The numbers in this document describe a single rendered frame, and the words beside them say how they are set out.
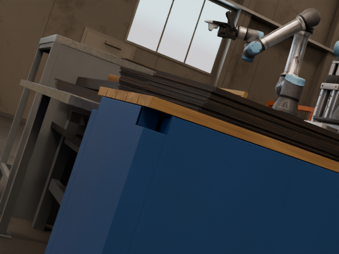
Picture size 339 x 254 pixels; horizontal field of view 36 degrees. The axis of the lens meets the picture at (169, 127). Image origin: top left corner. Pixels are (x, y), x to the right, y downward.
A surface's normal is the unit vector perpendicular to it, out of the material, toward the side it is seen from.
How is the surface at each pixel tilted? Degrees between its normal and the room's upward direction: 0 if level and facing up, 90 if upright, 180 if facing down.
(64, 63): 90
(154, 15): 90
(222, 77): 90
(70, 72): 90
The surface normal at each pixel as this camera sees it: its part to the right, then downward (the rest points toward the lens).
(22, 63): 0.41, 0.13
